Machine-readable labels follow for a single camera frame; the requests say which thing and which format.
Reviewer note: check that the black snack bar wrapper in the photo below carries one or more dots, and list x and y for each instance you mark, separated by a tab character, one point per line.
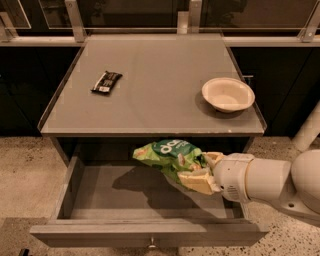
106	82

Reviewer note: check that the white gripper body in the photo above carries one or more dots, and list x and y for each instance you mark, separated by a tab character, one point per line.
230	176

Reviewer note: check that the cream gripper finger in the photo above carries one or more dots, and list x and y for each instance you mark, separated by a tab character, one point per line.
201	181
212	158

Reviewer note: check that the open grey top drawer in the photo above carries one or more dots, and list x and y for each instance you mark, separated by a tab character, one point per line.
107	201

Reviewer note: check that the metal drawer knob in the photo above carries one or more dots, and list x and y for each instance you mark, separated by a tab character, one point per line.
152	244

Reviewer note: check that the grey cabinet with counter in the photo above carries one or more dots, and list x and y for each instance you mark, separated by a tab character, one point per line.
159	94

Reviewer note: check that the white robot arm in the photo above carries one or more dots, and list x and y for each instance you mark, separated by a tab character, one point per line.
292	188

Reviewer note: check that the metal railing frame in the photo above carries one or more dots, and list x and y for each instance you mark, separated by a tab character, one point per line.
240	23

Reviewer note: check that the white paper bowl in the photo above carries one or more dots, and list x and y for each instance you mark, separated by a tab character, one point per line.
228	95

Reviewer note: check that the green rice chip bag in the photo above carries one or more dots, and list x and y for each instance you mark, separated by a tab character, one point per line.
171	156

